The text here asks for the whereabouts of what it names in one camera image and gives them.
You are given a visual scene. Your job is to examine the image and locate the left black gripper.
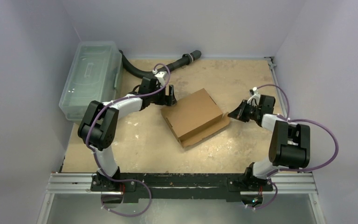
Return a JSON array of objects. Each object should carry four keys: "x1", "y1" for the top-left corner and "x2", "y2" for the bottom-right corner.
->
[{"x1": 149, "y1": 84, "x2": 176, "y2": 106}]

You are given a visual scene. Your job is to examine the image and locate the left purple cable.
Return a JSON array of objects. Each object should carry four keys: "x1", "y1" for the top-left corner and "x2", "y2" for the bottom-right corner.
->
[{"x1": 85, "y1": 63, "x2": 171, "y2": 218}]

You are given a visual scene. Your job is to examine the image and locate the aluminium frame extrusion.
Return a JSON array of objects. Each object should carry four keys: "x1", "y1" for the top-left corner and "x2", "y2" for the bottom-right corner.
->
[{"x1": 46, "y1": 173, "x2": 92, "y2": 194}]

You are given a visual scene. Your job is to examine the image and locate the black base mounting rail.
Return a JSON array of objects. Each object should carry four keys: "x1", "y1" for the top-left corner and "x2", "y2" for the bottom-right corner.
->
[{"x1": 90, "y1": 169, "x2": 273, "y2": 205}]

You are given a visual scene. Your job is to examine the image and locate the clear plastic storage bin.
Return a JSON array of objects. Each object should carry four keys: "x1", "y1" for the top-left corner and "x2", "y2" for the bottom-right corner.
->
[{"x1": 59, "y1": 41, "x2": 123, "y2": 124}]

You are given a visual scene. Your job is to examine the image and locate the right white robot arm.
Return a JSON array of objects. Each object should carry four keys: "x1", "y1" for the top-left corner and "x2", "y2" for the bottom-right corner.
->
[{"x1": 227, "y1": 95, "x2": 310, "y2": 191}]

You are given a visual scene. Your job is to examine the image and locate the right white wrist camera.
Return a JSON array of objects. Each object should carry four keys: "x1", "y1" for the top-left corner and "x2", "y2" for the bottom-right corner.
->
[{"x1": 247, "y1": 87, "x2": 261, "y2": 106}]

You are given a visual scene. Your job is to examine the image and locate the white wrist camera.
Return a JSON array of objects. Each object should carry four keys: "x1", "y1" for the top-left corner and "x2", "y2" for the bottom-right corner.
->
[
  {"x1": 152, "y1": 70, "x2": 170, "y2": 86},
  {"x1": 247, "y1": 87, "x2": 261, "y2": 106}
]

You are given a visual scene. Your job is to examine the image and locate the brown cardboard box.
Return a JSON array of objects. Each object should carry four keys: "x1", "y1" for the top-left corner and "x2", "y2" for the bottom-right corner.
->
[{"x1": 160, "y1": 88, "x2": 230, "y2": 148}]

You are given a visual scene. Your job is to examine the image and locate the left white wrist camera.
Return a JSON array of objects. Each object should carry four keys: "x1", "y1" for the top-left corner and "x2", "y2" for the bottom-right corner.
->
[{"x1": 152, "y1": 70, "x2": 170, "y2": 86}]

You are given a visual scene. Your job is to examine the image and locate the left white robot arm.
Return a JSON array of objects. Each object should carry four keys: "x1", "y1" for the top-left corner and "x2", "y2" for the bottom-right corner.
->
[{"x1": 77, "y1": 77, "x2": 177, "y2": 191}]

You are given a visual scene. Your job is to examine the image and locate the black corrugated hose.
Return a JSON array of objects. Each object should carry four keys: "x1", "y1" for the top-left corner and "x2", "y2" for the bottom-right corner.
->
[{"x1": 118, "y1": 50, "x2": 202, "y2": 79}]

